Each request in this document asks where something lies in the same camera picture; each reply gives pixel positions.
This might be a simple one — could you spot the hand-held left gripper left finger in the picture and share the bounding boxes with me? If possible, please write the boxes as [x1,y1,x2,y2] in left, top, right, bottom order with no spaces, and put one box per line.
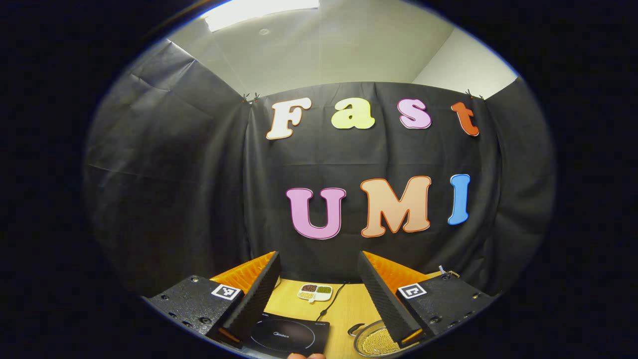
[142,251,282,349]

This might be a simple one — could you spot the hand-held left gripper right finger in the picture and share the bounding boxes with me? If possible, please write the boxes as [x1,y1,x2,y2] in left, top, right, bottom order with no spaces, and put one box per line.
[357,251,499,349]

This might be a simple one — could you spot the stainless steel pot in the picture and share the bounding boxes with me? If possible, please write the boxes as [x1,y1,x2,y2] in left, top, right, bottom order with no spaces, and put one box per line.
[347,319,404,358]

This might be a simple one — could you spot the black induction cooktop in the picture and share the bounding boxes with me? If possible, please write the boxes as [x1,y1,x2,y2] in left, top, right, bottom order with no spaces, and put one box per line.
[248,313,331,357]

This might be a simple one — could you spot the pile of yellow soybeans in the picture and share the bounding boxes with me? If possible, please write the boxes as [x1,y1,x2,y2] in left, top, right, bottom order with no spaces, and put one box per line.
[360,328,399,356]

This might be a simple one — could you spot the white divided bean dish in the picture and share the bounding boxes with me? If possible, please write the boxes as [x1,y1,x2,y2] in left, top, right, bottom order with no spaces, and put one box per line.
[298,284,333,303]

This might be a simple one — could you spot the black backdrop cloth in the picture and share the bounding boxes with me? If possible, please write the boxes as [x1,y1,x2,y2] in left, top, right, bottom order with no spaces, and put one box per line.
[82,40,556,300]

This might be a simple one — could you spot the black power cable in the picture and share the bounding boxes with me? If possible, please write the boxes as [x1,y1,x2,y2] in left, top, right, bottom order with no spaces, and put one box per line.
[317,282,349,322]

